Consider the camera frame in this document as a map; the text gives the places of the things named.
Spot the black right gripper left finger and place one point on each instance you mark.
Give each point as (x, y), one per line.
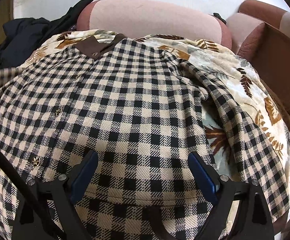
(51, 215)

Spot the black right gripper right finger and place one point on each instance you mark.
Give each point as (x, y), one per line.
(252, 220)

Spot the black cream checked shirt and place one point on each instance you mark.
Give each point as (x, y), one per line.
(125, 129)

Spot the dark navy clothing pile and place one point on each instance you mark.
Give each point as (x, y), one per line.
(25, 35)

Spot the leaf pattern plush blanket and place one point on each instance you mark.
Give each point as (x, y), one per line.
(254, 79)

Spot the brown cardboard box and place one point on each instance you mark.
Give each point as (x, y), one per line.
(272, 62)

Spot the brown pink sofa cushion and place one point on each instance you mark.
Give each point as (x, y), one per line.
(249, 25)

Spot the small black object behind pillow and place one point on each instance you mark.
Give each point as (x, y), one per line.
(218, 16)

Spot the pink bolster pillow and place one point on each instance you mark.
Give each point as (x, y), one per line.
(138, 18)

